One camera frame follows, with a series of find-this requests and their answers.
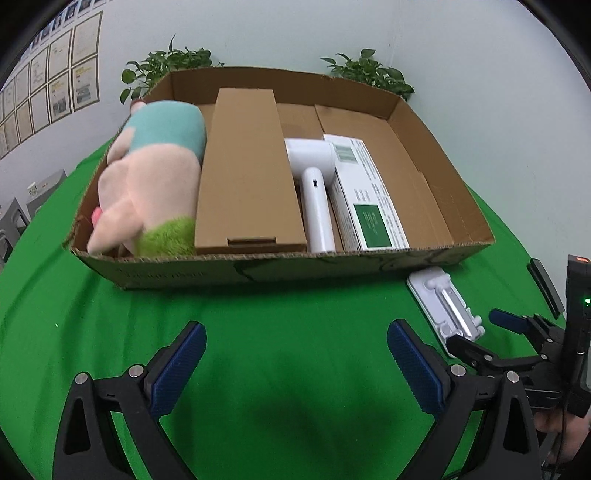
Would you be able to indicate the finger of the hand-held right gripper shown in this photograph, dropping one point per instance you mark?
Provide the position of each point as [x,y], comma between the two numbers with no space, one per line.
[471,350]
[512,319]

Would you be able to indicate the pink plush toy teal hat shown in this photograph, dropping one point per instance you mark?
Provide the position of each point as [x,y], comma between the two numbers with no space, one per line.
[152,175]

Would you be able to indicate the person's right hand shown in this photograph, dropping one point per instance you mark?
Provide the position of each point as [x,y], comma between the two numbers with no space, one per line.
[577,434]

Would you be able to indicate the white hair dryer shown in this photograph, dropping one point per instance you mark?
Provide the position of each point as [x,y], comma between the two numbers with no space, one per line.
[318,207]

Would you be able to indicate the white box green label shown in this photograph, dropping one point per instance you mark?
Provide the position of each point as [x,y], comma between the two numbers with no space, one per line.
[369,184]

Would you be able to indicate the grey chair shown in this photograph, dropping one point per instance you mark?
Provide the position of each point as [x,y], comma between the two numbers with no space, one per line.
[11,226]

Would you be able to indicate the large cardboard box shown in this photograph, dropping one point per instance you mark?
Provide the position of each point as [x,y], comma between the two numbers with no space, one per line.
[415,152]

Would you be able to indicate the potted green plant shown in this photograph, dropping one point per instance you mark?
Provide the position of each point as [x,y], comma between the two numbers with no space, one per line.
[161,64]
[369,71]

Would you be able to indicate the white plastic holder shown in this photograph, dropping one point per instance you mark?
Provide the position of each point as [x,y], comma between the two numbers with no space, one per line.
[434,286]

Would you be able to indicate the row of framed wall certificates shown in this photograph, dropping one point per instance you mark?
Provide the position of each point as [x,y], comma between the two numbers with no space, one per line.
[60,69]

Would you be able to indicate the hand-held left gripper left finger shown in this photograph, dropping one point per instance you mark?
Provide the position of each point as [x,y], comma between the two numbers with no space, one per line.
[178,364]

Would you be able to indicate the green tablecloth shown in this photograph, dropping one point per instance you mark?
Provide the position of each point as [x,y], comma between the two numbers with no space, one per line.
[277,323]

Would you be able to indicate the long cardboard box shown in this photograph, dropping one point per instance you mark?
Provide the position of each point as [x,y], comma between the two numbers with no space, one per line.
[249,175]

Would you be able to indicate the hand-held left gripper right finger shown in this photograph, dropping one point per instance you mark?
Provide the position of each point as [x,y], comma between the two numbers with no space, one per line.
[413,364]

